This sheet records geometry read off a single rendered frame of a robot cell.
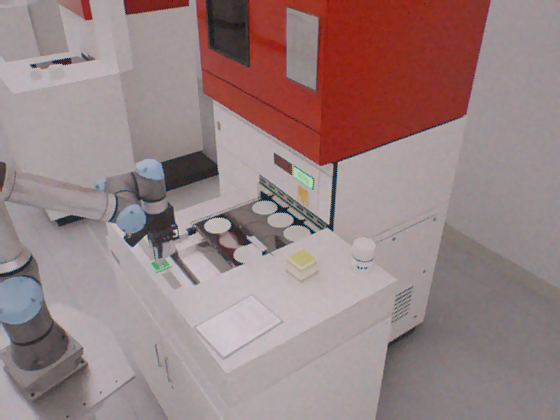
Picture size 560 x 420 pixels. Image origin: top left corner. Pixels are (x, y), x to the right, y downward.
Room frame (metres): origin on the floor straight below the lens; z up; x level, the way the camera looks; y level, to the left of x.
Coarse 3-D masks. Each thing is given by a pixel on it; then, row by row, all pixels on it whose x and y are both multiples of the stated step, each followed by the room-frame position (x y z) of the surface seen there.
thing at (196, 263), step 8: (184, 240) 1.53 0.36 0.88; (176, 256) 1.45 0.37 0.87; (184, 256) 1.44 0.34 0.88; (192, 256) 1.44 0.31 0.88; (200, 256) 1.44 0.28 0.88; (184, 264) 1.40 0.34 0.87; (192, 264) 1.39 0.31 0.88; (200, 264) 1.39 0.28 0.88; (208, 264) 1.39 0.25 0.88; (192, 272) 1.35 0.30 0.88; (200, 272) 1.35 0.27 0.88; (208, 272) 1.35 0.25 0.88; (216, 272) 1.35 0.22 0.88; (200, 280) 1.31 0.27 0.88
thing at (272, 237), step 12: (252, 204) 1.75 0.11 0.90; (276, 204) 1.75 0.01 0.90; (216, 216) 1.66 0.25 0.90; (228, 216) 1.66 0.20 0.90; (240, 216) 1.66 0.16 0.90; (252, 216) 1.66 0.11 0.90; (264, 216) 1.66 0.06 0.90; (204, 228) 1.58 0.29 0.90; (252, 228) 1.58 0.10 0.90; (264, 228) 1.58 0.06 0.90; (276, 228) 1.58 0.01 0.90; (216, 240) 1.51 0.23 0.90; (228, 240) 1.51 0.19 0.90; (240, 240) 1.51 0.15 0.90; (264, 240) 1.51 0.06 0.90; (276, 240) 1.51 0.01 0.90; (288, 240) 1.51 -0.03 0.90; (228, 252) 1.44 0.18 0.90; (264, 252) 1.44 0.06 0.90; (240, 264) 1.37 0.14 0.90
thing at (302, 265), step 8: (288, 256) 1.25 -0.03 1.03; (296, 256) 1.25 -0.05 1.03; (304, 256) 1.25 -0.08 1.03; (312, 256) 1.25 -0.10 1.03; (288, 264) 1.24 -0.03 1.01; (296, 264) 1.21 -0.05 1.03; (304, 264) 1.21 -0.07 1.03; (312, 264) 1.22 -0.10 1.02; (288, 272) 1.24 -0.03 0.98; (296, 272) 1.21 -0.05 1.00; (304, 272) 1.20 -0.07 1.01; (312, 272) 1.22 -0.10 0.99; (296, 280) 1.21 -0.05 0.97; (304, 280) 1.20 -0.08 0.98
